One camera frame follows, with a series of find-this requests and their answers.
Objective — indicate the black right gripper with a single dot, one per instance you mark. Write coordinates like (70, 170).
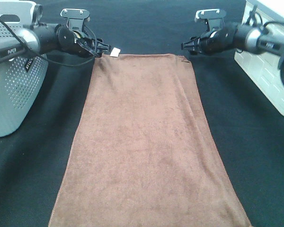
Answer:
(213, 40)

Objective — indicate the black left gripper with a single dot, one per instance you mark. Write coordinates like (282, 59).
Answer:
(80, 45)

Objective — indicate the brown towel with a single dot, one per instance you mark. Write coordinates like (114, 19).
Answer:
(143, 154)

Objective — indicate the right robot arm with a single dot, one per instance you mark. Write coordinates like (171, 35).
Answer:
(252, 37)

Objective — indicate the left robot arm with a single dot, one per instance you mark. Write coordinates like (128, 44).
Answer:
(28, 37)

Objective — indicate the white plastic basket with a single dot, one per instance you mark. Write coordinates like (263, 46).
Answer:
(262, 69)

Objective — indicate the grey perforated laundry basket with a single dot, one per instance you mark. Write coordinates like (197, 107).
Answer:
(20, 82)

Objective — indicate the black table cloth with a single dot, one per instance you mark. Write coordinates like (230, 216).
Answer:
(247, 129)

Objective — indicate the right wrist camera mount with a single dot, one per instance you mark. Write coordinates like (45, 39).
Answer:
(212, 18)

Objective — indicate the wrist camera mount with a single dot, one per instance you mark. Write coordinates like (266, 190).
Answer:
(76, 18)
(212, 18)

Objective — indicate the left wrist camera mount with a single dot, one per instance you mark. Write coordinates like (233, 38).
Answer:
(76, 18)

